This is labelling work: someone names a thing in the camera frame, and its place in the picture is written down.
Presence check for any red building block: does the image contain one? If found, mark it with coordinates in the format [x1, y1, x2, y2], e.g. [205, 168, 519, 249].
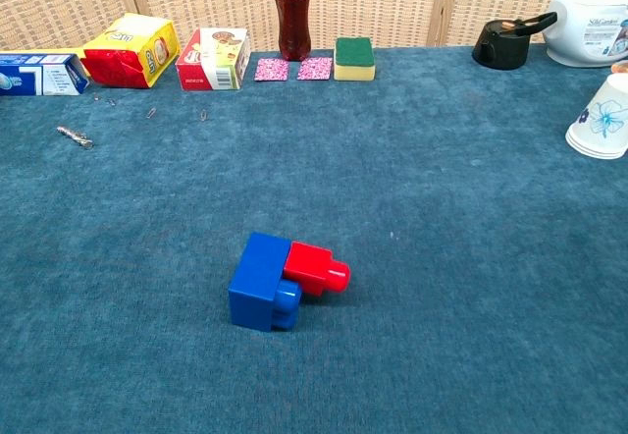
[283, 241, 351, 304]

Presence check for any green yellow sponge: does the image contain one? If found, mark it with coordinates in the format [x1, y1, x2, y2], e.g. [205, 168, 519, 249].
[333, 36, 377, 82]

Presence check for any blue building block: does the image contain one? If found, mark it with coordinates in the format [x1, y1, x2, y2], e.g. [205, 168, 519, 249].
[228, 231, 303, 332]

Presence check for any yellow red Lipo box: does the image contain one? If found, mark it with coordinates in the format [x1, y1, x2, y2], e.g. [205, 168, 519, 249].
[80, 12, 182, 89]

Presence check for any white wet wipes tub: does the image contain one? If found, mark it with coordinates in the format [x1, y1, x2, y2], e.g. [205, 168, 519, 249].
[542, 0, 628, 69]

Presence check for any blue table carpet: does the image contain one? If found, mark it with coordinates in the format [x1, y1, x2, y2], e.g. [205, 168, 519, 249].
[0, 43, 628, 434]

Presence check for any flower print paper cup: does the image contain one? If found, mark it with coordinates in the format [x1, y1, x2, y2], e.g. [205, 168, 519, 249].
[564, 73, 628, 161]

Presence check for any wicker folding screen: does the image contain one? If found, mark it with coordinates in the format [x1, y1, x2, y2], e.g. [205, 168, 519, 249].
[0, 0, 628, 53]

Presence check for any cola bottle red cap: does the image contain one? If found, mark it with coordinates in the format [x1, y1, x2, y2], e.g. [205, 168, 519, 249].
[272, 0, 313, 62]

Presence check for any black lid with handle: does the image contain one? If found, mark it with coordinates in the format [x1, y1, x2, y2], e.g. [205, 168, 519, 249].
[471, 11, 559, 71]

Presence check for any pink patterned coaster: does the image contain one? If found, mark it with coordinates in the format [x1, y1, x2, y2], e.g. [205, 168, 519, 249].
[253, 57, 291, 82]
[296, 56, 335, 82]

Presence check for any red white snack box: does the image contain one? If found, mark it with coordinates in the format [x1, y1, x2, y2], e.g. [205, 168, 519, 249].
[175, 27, 252, 92]

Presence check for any blue white toothpaste box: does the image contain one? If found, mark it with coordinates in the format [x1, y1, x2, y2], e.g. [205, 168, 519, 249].
[0, 52, 92, 97]

